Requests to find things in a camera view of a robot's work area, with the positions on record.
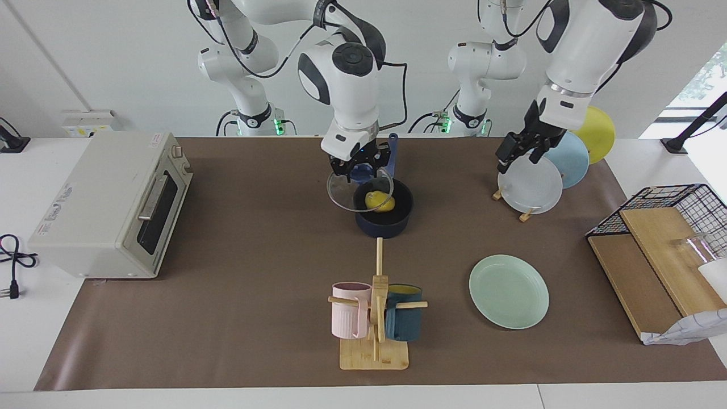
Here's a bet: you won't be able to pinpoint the glass lid with blue knob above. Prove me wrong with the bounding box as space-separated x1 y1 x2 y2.
327 165 395 214

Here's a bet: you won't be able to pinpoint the yellow lemon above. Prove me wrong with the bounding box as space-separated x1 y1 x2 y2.
365 191 396 213

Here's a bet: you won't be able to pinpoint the grey plate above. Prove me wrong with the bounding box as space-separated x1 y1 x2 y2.
498 153 563 215

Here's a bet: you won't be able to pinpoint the light blue plate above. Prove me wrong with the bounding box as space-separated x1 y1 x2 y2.
544 132 590 189

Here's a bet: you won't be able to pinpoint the yellow plate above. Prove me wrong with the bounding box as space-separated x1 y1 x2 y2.
571 106 616 165

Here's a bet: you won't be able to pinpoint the wooden plate rack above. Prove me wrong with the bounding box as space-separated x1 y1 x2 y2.
492 182 538 223

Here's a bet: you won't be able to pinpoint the green plate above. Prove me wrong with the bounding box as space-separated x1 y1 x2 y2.
469 254 550 330

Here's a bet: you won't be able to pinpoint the brown table mat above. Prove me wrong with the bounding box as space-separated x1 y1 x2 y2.
34 136 727 391

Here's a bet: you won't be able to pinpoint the pink ribbed mug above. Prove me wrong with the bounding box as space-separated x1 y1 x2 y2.
332 282 373 340

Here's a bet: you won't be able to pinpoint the black clamp stand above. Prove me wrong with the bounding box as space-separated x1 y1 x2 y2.
0 116 31 154
661 91 727 154

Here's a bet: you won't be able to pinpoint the wooden shelf box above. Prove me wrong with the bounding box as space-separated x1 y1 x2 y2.
588 207 727 341

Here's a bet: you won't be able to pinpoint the dark teal mug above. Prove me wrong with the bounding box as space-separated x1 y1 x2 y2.
385 284 423 342

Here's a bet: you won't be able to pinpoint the clear glass cup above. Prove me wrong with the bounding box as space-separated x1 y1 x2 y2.
670 233 721 269

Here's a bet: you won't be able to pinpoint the wooden mug tree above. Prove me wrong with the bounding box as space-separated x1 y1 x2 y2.
328 238 428 371

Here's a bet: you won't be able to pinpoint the white cup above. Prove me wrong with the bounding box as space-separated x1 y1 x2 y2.
697 258 727 302

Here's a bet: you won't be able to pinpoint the white checkered cloth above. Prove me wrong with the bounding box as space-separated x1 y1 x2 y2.
642 308 727 346

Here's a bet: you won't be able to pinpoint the white toaster oven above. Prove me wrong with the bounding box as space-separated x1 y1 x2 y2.
28 132 194 279

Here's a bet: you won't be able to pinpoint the white socket box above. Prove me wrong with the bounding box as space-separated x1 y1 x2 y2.
61 111 114 139

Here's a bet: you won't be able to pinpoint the black base cable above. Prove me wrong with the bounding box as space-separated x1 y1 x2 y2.
215 110 242 137
409 85 462 135

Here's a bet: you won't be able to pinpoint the dark blue pot with handle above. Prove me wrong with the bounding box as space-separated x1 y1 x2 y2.
353 133 414 239

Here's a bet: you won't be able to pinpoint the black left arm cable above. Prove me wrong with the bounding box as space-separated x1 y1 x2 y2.
514 0 555 38

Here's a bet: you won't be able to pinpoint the black wire basket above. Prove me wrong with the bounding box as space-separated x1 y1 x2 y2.
586 183 727 262

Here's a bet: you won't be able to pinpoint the black power cord with plug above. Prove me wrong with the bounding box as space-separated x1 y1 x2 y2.
0 234 38 300

